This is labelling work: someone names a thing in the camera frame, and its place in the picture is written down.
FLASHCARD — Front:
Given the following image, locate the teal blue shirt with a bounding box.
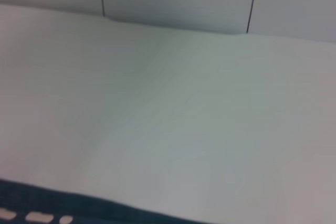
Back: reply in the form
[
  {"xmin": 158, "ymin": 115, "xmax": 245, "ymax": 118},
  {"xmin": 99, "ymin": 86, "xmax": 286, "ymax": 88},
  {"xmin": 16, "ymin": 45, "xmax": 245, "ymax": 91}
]
[{"xmin": 0, "ymin": 178, "xmax": 220, "ymax": 224}]

